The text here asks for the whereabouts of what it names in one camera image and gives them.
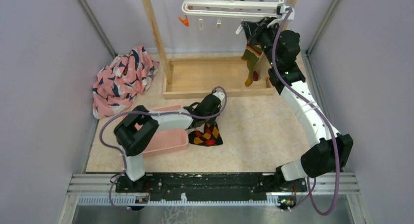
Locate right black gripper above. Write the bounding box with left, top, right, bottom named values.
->
left=243, top=17, right=281, bottom=67

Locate green striped sock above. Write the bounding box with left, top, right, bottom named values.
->
left=241, top=44, right=262, bottom=87

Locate argyle patterned sock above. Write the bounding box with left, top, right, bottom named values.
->
left=188, top=122, right=223, bottom=147

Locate wooden hanger stand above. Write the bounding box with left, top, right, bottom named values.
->
left=141, top=0, right=296, bottom=99

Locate beige purple sock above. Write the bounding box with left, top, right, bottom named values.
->
left=252, top=53, right=271, bottom=81

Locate white plastic clip hanger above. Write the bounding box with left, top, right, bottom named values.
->
left=181, top=0, right=286, bottom=25

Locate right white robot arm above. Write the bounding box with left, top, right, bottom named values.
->
left=241, top=17, right=353, bottom=191

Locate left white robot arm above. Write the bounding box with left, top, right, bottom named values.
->
left=114, top=91, right=227, bottom=192

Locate pink plastic basket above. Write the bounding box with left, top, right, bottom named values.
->
left=124, top=104, right=190, bottom=158

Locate pink patterned cloth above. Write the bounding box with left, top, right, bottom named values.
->
left=92, top=46, right=160, bottom=119

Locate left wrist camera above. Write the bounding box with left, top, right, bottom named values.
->
left=212, top=90, right=226, bottom=102

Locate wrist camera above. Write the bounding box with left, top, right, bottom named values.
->
left=212, top=90, right=226, bottom=102
left=267, top=3, right=295, bottom=28

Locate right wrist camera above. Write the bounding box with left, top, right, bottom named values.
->
left=267, top=3, right=295, bottom=28

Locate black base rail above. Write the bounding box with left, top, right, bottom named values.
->
left=77, top=171, right=308, bottom=211

